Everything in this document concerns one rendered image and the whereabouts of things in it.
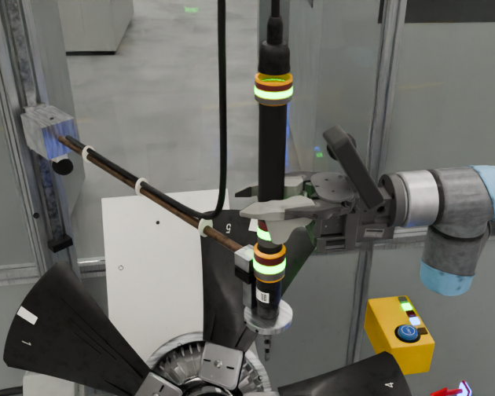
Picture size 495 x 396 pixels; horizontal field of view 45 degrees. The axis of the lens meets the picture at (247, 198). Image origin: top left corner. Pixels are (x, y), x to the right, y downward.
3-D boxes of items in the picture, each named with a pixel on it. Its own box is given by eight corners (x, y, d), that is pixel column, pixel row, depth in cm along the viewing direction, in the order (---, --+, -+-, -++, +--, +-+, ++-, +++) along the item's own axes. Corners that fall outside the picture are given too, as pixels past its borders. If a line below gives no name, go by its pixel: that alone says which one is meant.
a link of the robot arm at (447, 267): (482, 266, 92) (497, 207, 87) (463, 308, 84) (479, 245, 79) (431, 251, 96) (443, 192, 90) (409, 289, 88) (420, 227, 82)
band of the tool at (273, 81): (247, 100, 69) (247, 76, 68) (273, 91, 72) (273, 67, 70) (273, 111, 67) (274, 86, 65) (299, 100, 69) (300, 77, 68)
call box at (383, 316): (362, 331, 144) (366, 298, 139) (401, 327, 146) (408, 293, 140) (385, 382, 131) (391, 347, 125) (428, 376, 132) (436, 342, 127)
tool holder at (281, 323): (224, 311, 88) (223, 258, 83) (258, 290, 92) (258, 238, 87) (268, 343, 82) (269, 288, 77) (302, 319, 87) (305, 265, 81)
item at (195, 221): (58, 143, 117) (56, 137, 117) (64, 141, 118) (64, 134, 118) (247, 263, 84) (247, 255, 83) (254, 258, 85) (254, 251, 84)
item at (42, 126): (24, 147, 124) (16, 108, 120) (55, 137, 128) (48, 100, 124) (48, 163, 118) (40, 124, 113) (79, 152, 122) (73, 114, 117)
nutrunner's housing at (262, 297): (248, 331, 88) (250, 16, 64) (267, 318, 90) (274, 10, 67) (267, 344, 86) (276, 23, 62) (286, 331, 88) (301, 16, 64)
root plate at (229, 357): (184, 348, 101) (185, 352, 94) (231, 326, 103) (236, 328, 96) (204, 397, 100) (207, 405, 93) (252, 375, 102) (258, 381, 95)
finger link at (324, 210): (288, 226, 72) (353, 214, 74) (289, 216, 71) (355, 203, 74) (274, 207, 76) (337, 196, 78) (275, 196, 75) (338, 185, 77)
